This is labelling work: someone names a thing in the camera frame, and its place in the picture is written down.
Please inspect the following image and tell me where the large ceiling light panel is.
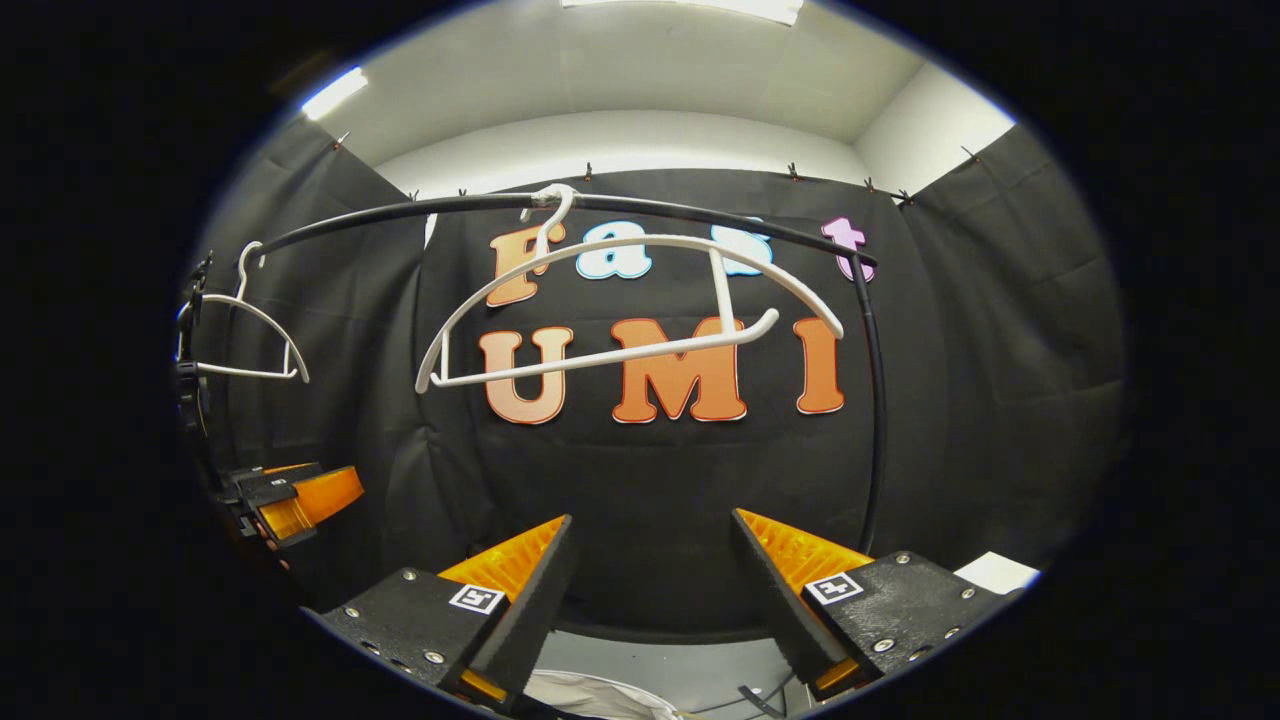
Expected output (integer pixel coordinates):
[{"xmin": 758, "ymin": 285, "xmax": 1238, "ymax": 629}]
[{"xmin": 560, "ymin": 0, "xmax": 804, "ymax": 26}]

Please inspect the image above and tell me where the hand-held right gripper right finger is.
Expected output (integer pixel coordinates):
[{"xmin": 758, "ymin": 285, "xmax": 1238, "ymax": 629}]
[{"xmin": 730, "ymin": 507, "xmax": 1013, "ymax": 703}]

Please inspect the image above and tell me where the white clothes hanger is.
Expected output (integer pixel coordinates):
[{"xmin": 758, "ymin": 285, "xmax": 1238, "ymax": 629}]
[
  {"xmin": 415, "ymin": 183, "xmax": 846, "ymax": 394},
  {"xmin": 178, "ymin": 240, "xmax": 311, "ymax": 384}
]

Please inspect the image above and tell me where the black backdrop cloth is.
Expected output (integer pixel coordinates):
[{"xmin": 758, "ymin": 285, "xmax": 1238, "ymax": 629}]
[{"xmin": 190, "ymin": 115, "xmax": 1126, "ymax": 641}]

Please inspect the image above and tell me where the black cable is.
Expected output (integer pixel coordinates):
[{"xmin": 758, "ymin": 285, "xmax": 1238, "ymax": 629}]
[{"xmin": 738, "ymin": 683, "xmax": 803, "ymax": 718}]

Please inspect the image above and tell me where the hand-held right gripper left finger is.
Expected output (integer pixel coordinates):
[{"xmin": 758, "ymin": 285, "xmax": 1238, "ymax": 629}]
[{"xmin": 320, "ymin": 513, "xmax": 576, "ymax": 713}]

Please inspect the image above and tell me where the row of backdrop clips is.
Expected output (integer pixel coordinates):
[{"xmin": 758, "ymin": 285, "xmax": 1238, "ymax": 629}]
[{"xmin": 335, "ymin": 130, "xmax": 986, "ymax": 206}]

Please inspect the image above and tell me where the white laundry hamper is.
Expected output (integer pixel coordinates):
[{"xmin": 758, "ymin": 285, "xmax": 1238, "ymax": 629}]
[{"xmin": 525, "ymin": 670, "xmax": 681, "ymax": 720}]

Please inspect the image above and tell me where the small ceiling light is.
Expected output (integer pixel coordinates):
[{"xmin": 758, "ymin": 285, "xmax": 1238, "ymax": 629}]
[{"xmin": 300, "ymin": 66, "xmax": 369, "ymax": 121}]

